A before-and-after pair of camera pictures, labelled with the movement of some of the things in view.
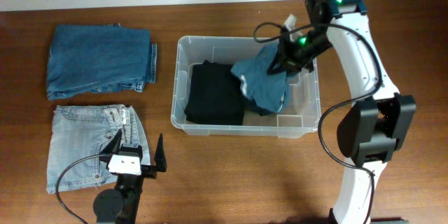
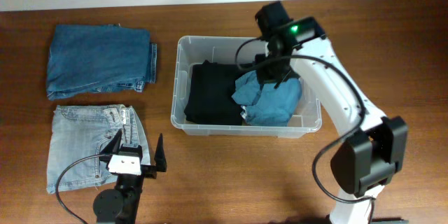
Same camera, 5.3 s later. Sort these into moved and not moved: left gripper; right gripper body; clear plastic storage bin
Moved: right gripper body
Not moved: left gripper; clear plastic storage bin
